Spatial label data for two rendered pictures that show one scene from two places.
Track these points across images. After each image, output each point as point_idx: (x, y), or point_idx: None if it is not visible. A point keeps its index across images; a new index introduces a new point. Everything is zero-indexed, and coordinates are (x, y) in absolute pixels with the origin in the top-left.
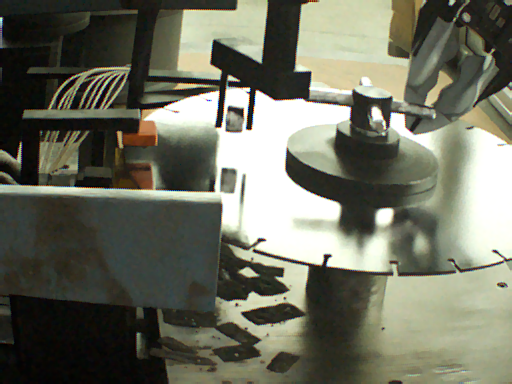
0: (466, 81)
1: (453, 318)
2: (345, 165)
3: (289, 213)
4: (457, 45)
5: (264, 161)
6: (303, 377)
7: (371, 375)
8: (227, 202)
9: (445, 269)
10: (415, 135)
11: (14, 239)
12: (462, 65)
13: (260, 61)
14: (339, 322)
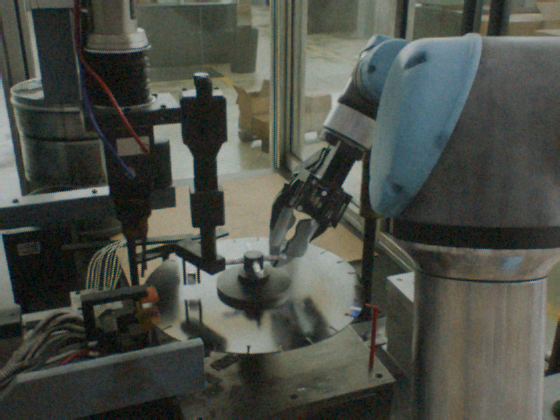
0: (301, 236)
1: (313, 349)
2: (245, 292)
3: (226, 325)
4: (294, 218)
5: (208, 295)
6: (247, 399)
7: (279, 392)
8: (198, 325)
9: (306, 344)
10: (276, 268)
11: (101, 385)
12: (298, 228)
13: (200, 256)
14: (256, 361)
